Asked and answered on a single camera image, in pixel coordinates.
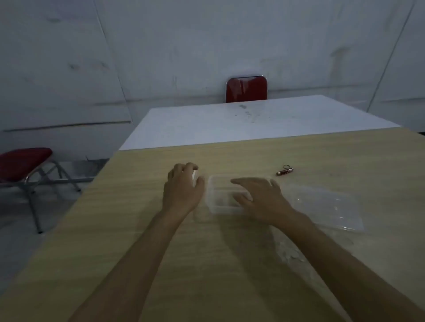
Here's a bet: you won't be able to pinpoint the person's left forearm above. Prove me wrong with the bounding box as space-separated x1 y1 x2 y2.
68 207 195 322

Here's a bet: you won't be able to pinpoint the person's left hand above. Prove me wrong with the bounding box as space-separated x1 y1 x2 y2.
162 162 205 218

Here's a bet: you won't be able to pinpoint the clear plastic lid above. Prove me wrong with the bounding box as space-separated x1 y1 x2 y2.
280 183 365 233

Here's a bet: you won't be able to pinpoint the clear plastic container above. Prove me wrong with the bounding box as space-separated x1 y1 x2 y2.
205 175 254 216

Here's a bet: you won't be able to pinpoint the white table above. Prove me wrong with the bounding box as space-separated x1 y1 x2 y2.
118 95 402 152

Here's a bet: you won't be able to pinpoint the person's right hand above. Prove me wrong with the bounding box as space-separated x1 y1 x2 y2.
230 177 300 230

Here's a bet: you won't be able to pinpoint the person's right forearm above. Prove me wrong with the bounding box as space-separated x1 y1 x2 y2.
274 210 425 322

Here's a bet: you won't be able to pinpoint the red chair with glossy backrest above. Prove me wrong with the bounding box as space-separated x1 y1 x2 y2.
225 75 269 104

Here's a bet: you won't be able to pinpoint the red folding chair metal legs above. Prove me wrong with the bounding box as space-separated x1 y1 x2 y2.
0 147 82 234

